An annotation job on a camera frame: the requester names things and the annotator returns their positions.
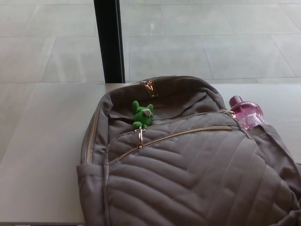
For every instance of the grey quilted backpack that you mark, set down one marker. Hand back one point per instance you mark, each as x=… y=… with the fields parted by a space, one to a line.
x=183 y=174

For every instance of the pink transparent water bottle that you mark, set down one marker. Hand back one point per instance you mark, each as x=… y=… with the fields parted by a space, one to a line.
x=248 y=113

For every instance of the black window frame post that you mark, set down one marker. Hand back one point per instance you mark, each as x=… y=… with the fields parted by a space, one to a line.
x=109 y=42

